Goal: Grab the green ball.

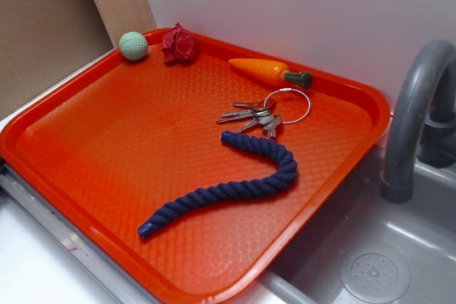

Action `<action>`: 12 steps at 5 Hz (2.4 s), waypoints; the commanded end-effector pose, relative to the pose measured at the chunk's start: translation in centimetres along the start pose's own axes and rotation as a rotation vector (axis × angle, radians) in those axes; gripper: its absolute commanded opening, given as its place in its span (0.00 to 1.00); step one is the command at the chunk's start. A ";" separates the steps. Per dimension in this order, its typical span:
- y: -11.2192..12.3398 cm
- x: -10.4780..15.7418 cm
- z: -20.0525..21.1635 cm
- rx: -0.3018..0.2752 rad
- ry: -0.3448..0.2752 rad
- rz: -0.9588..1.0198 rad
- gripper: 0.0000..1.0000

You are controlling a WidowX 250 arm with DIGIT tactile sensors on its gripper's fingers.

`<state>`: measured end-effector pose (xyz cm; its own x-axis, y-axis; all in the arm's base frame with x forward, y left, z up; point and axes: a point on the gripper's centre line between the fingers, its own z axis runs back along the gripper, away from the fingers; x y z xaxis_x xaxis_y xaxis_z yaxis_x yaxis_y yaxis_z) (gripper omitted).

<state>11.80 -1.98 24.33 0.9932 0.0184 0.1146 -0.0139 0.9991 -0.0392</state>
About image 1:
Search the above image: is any silver key bunch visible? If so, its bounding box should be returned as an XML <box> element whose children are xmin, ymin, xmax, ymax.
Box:
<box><xmin>216</xmin><ymin>98</ymin><xmax>281</xmax><ymax>139</ymax></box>

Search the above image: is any orange plastic tray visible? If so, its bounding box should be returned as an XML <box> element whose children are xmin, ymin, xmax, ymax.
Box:
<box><xmin>1</xmin><ymin>30</ymin><xmax>390</xmax><ymax>303</ymax></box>

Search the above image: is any grey plastic sink basin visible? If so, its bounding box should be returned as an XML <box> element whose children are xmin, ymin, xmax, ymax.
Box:
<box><xmin>259</xmin><ymin>147</ymin><xmax>456</xmax><ymax>304</ymax></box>

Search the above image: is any brown cardboard panel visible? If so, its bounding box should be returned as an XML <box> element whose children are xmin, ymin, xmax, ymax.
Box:
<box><xmin>1</xmin><ymin>0</ymin><xmax>113</xmax><ymax>118</ymax></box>

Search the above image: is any light green dimpled ball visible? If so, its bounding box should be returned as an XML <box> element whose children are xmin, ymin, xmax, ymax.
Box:
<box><xmin>119</xmin><ymin>31</ymin><xmax>148</xmax><ymax>61</ymax></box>

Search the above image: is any silver wire key ring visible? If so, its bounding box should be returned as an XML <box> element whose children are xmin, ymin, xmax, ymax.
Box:
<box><xmin>263</xmin><ymin>89</ymin><xmax>312</xmax><ymax>125</ymax></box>

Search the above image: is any grey toy faucet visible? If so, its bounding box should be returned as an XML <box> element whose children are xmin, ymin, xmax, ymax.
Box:
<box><xmin>381</xmin><ymin>40</ymin><xmax>455</xmax><ymax>204</ymax></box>

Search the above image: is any red crumpled paper ball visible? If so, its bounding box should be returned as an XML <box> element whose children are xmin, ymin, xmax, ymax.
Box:
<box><xmin>161</xmin><ymin>23</ymin><xmax>199</xmax><ymax>65</ymax></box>

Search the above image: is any orange toy carrot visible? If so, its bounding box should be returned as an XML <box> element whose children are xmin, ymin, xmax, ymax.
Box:
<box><xmin>228</xmin><ymin>58</ymin><xmax>314</xmax><ymax>90</ymax></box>

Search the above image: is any dark blue twisted rope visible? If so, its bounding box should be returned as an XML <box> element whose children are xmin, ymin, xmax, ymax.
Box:
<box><xmin>138</xmin><ymin>130</ymin><xmax>299</xmax><ymax>241</ymax></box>

